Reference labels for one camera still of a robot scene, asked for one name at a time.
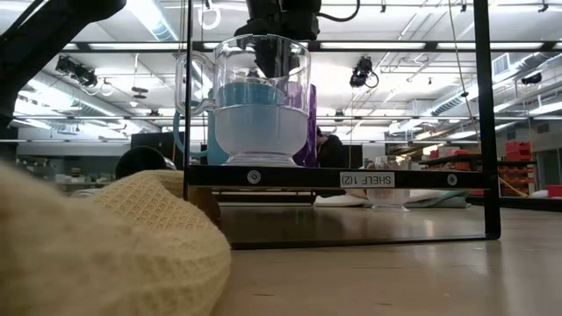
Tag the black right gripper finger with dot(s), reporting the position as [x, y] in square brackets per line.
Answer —
[293, 55]
[270, 57]

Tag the clear plastic footed mug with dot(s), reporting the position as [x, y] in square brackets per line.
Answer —
[263, 131]
[388, 197]

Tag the purple translucent faceted tumbler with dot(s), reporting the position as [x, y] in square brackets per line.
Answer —
[309, 131]

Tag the light blue plastic mug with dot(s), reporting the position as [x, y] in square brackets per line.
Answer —
[217, 149]

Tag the peach plastic cup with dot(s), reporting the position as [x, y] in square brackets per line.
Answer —
[358, 194]

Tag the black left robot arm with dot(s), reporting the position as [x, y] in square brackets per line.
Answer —
[44, 39]

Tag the black ceiling device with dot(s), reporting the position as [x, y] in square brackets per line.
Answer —
[362, 70]
[531, 79]
[77, 70]

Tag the person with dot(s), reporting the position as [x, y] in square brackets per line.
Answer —
[331, 153]

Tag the black computer tower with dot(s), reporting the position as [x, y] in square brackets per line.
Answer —
[175, 140]

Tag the white folded cloth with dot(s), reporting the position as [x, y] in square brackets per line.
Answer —
[333, 201]

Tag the light blue cloth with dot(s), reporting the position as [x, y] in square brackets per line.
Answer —
[452, 203]

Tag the red storage bins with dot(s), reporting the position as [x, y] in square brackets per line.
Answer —
[518, 151]

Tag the yellow waffle cloth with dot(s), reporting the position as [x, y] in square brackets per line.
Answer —
[110, 263]

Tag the orange storage shelving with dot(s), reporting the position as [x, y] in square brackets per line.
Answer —
[522, 180]

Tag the red box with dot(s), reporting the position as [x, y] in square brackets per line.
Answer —
[554, 191]

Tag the black aluminium table frame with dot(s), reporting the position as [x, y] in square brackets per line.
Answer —
[527, 203]

